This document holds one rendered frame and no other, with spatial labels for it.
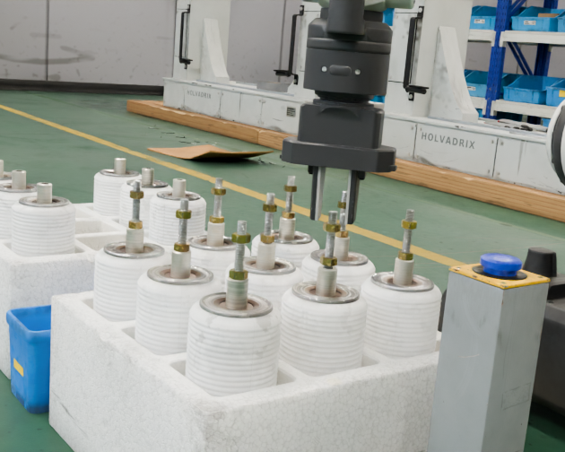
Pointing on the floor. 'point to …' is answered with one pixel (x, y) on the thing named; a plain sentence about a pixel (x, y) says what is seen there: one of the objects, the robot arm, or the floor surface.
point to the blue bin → (30, 356)
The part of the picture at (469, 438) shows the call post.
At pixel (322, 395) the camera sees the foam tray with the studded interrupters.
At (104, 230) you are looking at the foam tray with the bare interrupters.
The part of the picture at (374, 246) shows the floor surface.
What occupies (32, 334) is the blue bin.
